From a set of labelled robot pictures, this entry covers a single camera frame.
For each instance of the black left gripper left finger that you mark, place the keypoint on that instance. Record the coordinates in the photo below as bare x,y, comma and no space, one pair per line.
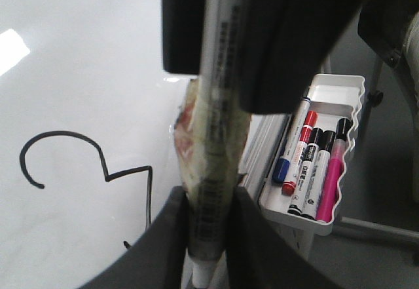
257,257

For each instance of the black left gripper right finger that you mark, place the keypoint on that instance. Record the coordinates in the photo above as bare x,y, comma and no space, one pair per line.
282,44

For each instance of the white black whiteboard marker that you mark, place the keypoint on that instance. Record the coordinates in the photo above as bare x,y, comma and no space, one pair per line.
226,133

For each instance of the red magnet taped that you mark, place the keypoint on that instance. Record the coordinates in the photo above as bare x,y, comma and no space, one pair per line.
190,138

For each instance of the white whiteboard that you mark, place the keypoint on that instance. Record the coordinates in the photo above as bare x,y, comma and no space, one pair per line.
78,77

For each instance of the black capped marker large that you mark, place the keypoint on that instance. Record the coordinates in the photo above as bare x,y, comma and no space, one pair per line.
303,179

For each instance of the black capped marker slim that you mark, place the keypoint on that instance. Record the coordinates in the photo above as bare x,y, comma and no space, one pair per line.
311,202

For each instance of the pink highlighter marker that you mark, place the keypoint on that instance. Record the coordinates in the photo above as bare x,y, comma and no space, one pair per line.
334,171

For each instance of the blue capped marker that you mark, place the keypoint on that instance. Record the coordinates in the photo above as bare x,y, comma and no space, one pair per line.
283,163

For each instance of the red capped marker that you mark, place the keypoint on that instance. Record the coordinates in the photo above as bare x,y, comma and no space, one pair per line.
299,154

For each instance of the aluminium whiteboard frame rail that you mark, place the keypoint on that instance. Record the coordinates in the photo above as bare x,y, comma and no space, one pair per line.
265,135

